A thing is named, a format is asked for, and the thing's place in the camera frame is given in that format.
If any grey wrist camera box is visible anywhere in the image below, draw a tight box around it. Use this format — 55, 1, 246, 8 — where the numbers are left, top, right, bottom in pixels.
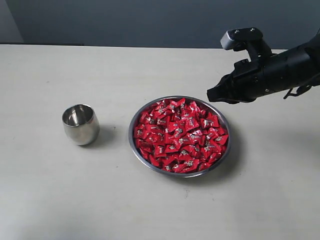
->
220, 27, 273, 61

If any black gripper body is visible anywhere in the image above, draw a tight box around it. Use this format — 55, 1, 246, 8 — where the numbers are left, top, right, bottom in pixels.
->
226, 56, 288, 103

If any pile of red wrapped candies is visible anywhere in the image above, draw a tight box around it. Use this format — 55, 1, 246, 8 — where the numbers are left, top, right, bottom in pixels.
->
133, 97, 229, 174

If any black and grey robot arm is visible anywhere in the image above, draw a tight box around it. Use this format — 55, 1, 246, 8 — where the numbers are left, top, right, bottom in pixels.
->
207, 27, 320, 104

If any stainless steel bowl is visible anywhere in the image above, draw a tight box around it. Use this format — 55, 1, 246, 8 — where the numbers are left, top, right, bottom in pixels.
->
128, 95, 233, 179

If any stainless steel cup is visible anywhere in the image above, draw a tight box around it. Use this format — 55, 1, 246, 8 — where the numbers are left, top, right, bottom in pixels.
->
62, 104, 100, 146

